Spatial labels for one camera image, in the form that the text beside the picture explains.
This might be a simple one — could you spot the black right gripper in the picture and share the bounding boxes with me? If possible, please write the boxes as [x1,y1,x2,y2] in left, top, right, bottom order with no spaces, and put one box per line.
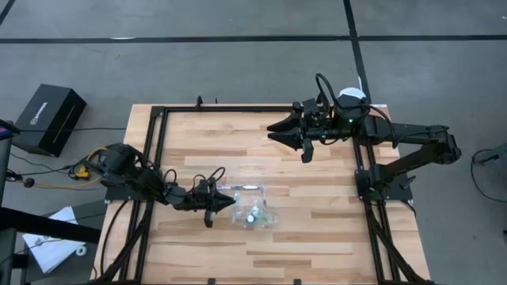
[267,97,337,164]

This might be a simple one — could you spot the black desk edge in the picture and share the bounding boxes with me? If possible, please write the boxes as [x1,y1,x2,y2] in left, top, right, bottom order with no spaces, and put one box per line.
[0,207,102,245]

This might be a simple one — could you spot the yellow cable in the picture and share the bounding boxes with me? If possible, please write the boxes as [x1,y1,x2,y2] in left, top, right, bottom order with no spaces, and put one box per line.
[33,146,110,190]

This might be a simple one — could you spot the black floor device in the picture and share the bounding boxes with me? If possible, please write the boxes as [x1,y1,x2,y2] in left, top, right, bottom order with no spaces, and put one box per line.
[471,142,507,165]

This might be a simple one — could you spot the white paper sheets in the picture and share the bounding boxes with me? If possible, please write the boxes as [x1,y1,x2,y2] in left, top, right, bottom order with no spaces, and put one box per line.
[21,205,88,274]

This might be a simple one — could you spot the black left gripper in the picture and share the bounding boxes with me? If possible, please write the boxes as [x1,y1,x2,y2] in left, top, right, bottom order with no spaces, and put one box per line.
[185,177,237,230]

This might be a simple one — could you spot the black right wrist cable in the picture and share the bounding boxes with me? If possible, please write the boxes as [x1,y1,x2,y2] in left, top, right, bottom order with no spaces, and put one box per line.
[314,73,341,116]

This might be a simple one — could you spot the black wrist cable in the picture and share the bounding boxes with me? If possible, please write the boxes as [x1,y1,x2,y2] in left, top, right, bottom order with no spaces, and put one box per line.
[314,73,341,116]
[162,165,227,196]

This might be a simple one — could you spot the black aluminium table frame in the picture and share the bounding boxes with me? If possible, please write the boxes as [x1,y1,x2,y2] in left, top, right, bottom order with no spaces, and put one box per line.
[91,94,436,285]

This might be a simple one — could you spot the grey stand with blue top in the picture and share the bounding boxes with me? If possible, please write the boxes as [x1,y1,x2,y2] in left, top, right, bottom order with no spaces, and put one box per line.
[0,118,21,207]

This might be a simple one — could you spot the clear acrylic organiser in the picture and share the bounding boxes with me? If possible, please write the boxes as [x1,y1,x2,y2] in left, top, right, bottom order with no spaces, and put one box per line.
[228,188,279,230]

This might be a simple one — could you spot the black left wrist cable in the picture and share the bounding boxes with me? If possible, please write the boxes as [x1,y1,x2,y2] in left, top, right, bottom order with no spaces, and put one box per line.
[162,165,227,196]

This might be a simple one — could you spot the black cardboard box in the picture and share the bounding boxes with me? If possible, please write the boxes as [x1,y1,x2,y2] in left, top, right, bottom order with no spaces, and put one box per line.
[11,82,88,158]

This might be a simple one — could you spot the white disinfecting wipes canister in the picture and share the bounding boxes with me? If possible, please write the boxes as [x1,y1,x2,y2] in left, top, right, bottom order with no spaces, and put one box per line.
[338,86,368,106]

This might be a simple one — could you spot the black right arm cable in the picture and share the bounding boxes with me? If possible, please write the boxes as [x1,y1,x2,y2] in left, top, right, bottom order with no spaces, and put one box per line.
[363,103,398,139]

